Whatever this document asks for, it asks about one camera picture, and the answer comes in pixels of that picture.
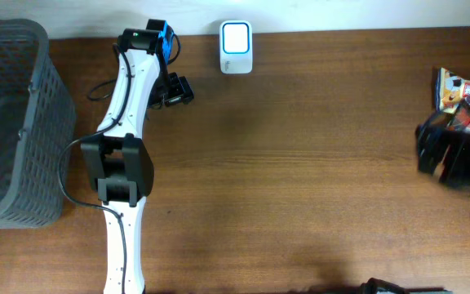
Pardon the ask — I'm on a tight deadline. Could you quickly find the cream chocolate chip bag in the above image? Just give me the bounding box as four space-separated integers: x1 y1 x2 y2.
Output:
435 68 470 114

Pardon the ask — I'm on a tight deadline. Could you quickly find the black orange snack packet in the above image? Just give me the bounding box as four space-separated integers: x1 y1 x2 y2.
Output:
447 98 470 131

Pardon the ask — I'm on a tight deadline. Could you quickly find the white barcode scanner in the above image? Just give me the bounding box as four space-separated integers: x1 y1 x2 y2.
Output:
219 20 253 74

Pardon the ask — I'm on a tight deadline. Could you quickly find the grey plastic mesh basket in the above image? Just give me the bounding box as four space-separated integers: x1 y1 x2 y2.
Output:
0 20 76 229

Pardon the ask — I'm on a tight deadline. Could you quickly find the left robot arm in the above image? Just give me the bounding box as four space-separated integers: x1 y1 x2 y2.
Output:
81 20 194 293

